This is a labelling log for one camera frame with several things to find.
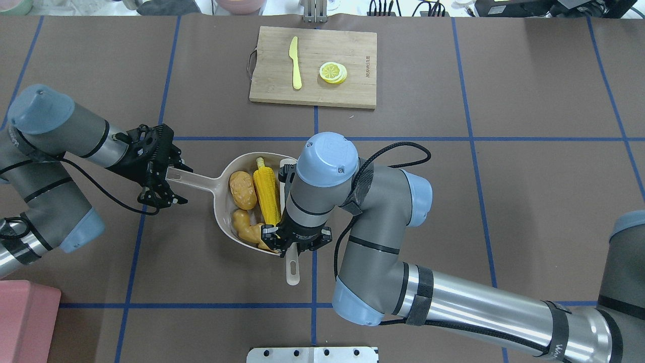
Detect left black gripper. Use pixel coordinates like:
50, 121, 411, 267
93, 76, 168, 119
108, 124, 188, 209

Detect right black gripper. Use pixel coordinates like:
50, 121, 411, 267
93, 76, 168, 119
261, 212, 333, 255

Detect tan toy ginger root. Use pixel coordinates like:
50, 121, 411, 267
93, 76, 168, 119
232, 209, 275, 253

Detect yellow toy corn cob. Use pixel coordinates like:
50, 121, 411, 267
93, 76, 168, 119
252, 157, 281, 226

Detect beige plastic dustpan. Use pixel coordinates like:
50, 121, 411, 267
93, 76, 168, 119
166, 152, 297, 257

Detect brown toy potato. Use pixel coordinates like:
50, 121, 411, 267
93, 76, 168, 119
229, 171, 257, 210

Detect beige brush black bristles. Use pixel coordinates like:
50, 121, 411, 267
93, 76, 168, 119
278, 158, 300, 286

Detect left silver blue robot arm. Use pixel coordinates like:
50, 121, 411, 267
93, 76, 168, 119
1, 84, 189, 277

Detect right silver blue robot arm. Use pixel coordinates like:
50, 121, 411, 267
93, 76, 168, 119
338, 137, 643, 346

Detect pink plastic bin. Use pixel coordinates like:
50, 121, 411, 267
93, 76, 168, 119
1, 280, 61, 362

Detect yellow plastic toy knife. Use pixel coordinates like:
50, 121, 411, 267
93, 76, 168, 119
288, 36, 302, 90

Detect yellow toy lemon slice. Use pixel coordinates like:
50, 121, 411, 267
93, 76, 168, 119
318, 62, 348, 84

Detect bamboo cutting board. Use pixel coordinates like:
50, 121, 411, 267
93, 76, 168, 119
249, 26, 377, 109

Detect pink bowl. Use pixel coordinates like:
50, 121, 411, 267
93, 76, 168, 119
215, 0, 267, 15

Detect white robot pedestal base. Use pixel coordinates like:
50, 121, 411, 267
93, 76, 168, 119
246, 346, 379, 362

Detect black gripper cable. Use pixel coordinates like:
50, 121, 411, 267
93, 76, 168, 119
333, 141, 432, 280

